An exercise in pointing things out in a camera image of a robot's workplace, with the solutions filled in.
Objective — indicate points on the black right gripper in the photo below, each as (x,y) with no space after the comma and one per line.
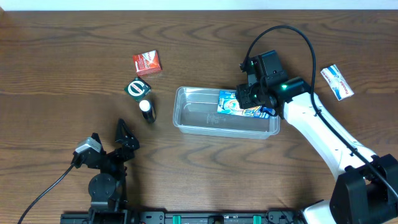
(246,99)

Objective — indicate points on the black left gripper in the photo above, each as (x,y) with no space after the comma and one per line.
(111,155)

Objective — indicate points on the blue cooling patch box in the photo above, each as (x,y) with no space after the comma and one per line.
(228,104)

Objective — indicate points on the white Panadol box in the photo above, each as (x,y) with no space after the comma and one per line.
(337,82)

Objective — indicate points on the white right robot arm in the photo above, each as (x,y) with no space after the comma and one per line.
(366,184)

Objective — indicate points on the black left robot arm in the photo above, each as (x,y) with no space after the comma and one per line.
(108,188)

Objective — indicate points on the clear plastic container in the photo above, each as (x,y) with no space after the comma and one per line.
(196,111)

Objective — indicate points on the dark bottle white cap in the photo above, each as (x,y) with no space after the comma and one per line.
(148,111)

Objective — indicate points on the green Zam-Buk box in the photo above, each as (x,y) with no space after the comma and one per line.
(138,89)

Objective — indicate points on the red medicine box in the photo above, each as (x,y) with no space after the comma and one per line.
(147,63)

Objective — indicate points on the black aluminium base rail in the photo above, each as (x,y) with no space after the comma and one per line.
(158,217)

